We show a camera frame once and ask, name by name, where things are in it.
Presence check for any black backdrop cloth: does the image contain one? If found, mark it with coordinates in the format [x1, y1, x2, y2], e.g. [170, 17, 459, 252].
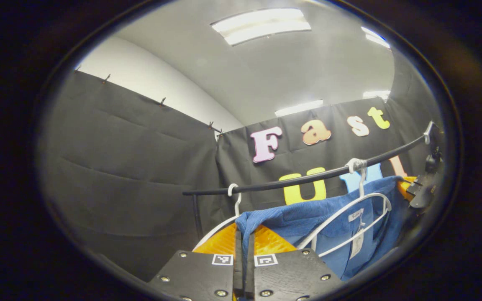
[36, 69, 444, 283]

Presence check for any blue corduroy jacket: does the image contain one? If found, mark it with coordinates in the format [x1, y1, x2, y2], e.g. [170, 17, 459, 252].
[235, 176, 411, 281]

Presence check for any black metal clothes rack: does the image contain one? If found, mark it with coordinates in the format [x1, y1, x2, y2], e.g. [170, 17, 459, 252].
[182, 134, 430, 242]

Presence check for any white clothes hanger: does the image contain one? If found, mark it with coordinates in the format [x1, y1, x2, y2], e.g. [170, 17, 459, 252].
[193, 183, 242, 251]
[295, 158, 392, 258]

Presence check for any large ceiling light panel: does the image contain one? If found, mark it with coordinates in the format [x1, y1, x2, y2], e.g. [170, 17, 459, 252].
[211, 8, 312, 46]

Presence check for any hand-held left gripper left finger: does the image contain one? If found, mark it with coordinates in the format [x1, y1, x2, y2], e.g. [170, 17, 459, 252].
[147, 223, 244, 301]

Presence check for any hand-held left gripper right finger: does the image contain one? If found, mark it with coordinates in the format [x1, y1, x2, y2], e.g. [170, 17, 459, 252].
[244, 225, 344, 301]

